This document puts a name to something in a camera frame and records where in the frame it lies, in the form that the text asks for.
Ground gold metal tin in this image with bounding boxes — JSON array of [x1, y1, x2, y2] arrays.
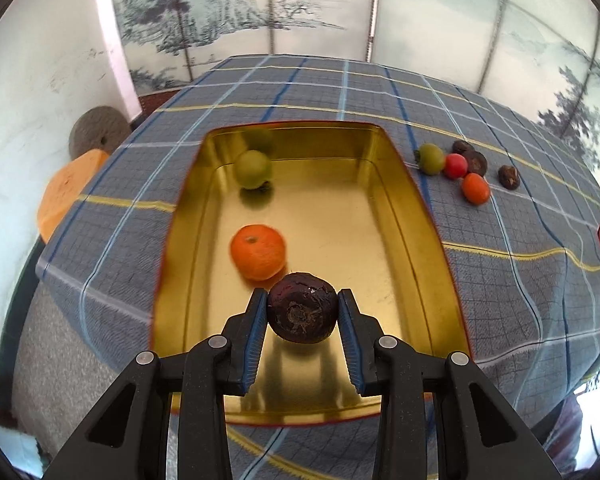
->
[[147, 121, 473, 428]]

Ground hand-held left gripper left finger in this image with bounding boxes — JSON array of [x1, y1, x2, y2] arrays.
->
[[50, 287, 270, 480]]

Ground green round fruit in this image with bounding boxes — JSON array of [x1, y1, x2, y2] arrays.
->
[[236, 150, 272, 191], [419, 143, 446, 176]]

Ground small orange fruit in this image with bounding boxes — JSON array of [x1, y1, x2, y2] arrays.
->
[[461, 173, 491, 205]]

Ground large dark purple round fruit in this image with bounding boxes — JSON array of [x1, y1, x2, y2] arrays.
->
[[266, 271, 340, 345]]

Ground small red fruit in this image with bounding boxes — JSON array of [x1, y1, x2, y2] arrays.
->
[[444, 153, 468, 180]]

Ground round stone millstone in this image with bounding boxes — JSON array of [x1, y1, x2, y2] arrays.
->
[[69, 106, 132, 158]]

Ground orange tangerine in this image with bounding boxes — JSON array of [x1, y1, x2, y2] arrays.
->
[[230, 224, 287, 282]]

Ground blue plaid tablecloth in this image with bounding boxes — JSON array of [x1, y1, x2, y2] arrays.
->
[[35, 55, 600, 480]]

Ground dark maroon object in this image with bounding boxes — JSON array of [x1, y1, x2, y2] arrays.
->
[[540, 392, 593, 478]]

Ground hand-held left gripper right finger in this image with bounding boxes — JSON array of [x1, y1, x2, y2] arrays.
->
[[336, 287, 563, 480]]

